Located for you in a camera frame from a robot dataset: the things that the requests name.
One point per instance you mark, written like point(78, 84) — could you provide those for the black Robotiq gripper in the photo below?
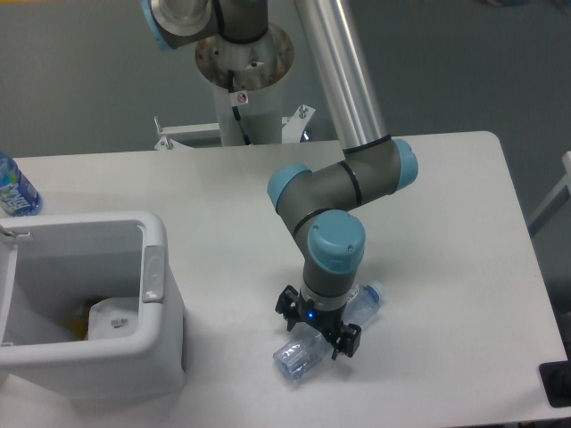
point(344, 339)

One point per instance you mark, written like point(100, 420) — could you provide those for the clear plastic bottle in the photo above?
point(309, 347)

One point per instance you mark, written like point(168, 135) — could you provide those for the white paper wrapper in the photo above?
point(113, 318)

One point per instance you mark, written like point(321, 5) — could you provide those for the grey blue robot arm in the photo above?
point(315, 206)

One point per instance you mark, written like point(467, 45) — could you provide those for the trash pile inside can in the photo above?
point(79, 319)

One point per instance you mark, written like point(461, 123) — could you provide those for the white plastic trash can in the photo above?
point(52, 264)

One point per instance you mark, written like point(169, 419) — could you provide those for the black clamp at table edge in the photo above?
point(556, 382)

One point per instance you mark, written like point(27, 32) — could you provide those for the blue labelled water bottle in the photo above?
point(18, 196)

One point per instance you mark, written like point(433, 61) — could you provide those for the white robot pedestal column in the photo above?
point(247, 84)

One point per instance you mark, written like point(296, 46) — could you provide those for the white frame at right edge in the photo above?
point(555, 199)

